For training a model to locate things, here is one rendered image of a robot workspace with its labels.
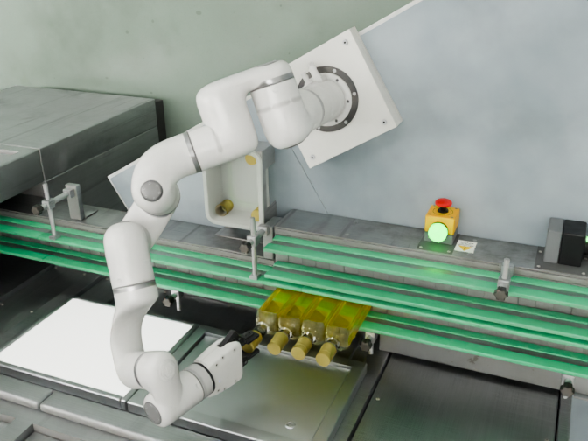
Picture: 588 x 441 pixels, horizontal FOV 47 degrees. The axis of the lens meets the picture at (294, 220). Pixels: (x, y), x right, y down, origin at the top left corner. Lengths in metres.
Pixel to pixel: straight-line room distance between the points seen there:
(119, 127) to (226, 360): 1.32
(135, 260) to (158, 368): 0.21
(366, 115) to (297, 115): 0.30
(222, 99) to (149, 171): 0.20
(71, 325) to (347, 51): 1.03
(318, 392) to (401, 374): 0.24
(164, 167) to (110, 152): 1.23
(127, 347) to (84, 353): 0.40
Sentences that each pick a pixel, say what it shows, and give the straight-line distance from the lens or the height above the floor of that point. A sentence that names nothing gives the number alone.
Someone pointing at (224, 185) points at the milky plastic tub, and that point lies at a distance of 1.87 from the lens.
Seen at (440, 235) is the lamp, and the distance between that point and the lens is 1.61.
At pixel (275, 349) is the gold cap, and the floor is 1.16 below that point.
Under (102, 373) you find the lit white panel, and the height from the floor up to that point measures 1.25.
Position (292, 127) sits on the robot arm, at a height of 1.11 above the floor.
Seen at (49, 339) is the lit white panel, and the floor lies 1.19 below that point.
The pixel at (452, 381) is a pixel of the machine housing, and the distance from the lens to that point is 1.73.
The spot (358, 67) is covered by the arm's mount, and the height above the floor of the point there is 0.80.
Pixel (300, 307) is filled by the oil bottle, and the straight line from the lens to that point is 1.62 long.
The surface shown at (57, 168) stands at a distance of 2.33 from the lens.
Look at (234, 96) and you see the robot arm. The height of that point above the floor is 1.15.
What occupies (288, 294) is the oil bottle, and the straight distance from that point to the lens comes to 1.68.
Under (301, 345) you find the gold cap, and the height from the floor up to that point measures 1.15.
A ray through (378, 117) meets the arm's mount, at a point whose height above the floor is 0.81.
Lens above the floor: 2.29
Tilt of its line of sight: 57 degrees down
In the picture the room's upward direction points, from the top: 136 degrees counter-clockwise
